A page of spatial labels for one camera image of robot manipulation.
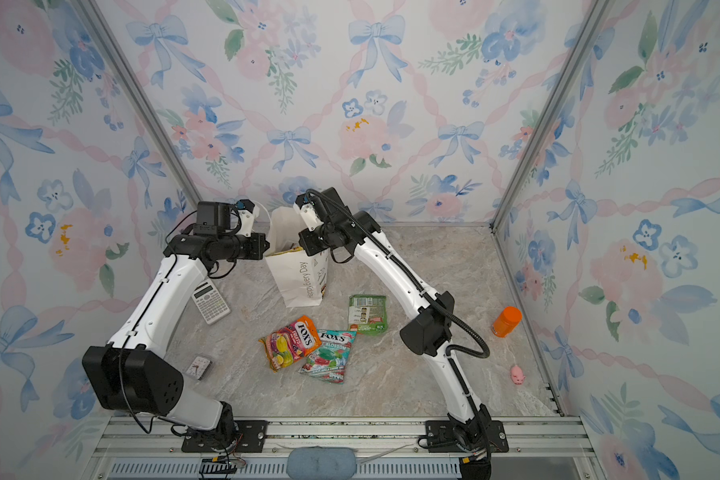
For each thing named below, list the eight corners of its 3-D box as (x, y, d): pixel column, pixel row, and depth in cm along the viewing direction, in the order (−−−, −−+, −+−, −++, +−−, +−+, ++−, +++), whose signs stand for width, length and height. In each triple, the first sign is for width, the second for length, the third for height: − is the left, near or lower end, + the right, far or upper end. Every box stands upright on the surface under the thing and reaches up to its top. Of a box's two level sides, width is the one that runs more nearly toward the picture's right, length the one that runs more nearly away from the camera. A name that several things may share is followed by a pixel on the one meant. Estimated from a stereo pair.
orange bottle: (492, 339, 93) (505, 323, 84) (487, 323, 96) (500, 306, 87) (510, 339, 93) (525, 323, 84) (505, 323, 96) (519, 306, 87)
